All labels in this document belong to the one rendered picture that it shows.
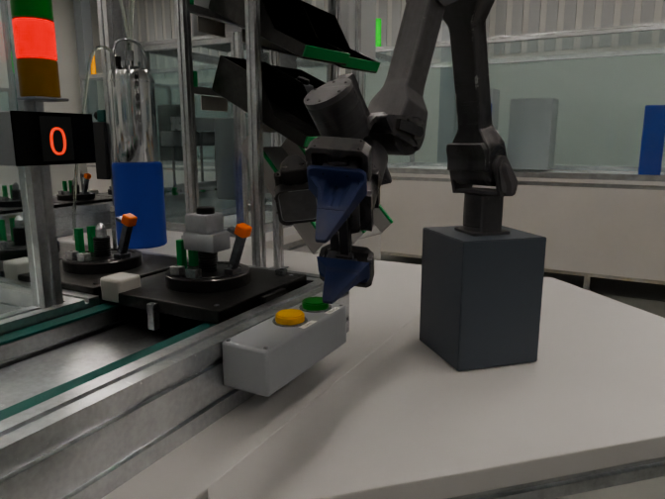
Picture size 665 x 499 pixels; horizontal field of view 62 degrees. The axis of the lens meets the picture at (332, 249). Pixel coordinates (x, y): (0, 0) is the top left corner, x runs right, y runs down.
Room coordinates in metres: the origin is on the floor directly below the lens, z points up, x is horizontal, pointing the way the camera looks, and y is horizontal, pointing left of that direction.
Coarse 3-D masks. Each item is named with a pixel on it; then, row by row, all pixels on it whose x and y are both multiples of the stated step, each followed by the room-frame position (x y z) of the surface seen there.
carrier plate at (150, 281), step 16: (160, 272) 0.96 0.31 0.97; (256, 272) 0.96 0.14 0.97; (272, 272) 0.96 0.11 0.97; (288, 272) 0.96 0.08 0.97; (144, 288) 0.86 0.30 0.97; (160, 288) 0.86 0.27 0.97; (240, 288) 0.86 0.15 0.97; (256, 288) 0.86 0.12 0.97; (272, 288) 0.86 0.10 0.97; (288, 288) 0.90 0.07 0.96; (128, 304) 0.82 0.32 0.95; (144, 304) 0.80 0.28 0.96; (160, 304) 0.79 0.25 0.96; (176, 304) 0.77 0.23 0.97; (192, 304) 0.77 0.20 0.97; (208, 304) 0.77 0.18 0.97; (224, 304) 0.77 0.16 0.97; (240, 304) 0.78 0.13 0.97; (256, 304) 0.82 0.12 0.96; (208, 320) 0.75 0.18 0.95; (224, 320) 0.75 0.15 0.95
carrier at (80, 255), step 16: (112, 208) 1.08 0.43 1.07; (112, 224) 1.08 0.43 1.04; (80, 240) 1.02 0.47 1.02; (96, 240) 1.00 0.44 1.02; (64, 256) 1.00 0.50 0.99; (80, 256) 0.96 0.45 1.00; (96, 256) 1.00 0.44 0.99; (112, 256) 1.00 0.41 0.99; (128, 256) 1.00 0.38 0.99; (144, 256) 1.10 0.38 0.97; (160, 256) 1.10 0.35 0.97; (64, 272) 0.96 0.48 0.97; (80, 272) 0.95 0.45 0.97; (96, 272) 0.95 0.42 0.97; (112, 272) 0.96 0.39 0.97; (128, 272) 0.96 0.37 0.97; (144, 272) 0.96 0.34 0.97; (64, 288) 0.89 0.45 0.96; (80, 288) 0.87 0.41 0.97; (96, 288) 0.86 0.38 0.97
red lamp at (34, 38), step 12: (12, 24) 0.78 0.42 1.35; (24, 24) 0.76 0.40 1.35; (36, 24) 0.77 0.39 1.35; (48, 24) 0.78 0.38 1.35; (24, 36) 0.76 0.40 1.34; (36, 36) 0.77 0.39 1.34; (48, 36) 0.78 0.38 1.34; (24, 48) 0.76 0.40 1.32; (36, 48) 0.77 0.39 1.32; (48, 48) 0.78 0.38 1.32
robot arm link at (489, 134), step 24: (480, 0) 0.78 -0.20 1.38; (456, 24) 0.81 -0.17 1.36; (480, 24) 0.81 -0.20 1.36; (456, 48) 0.82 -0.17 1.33; (480, 48) 0.81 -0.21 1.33; (456, 72) 0.83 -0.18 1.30; (480, 72) 0.81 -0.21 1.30; (456, 96) 0.84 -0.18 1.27; (480, 96) 0.82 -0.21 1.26; (480, 120) 0.82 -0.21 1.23; (456, 144) 0.83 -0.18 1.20; (480, 144) 0.80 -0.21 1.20; (504, 144) 0.84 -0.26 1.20; (456, 168) 0.84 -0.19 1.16; (480, 168) 0.81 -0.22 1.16
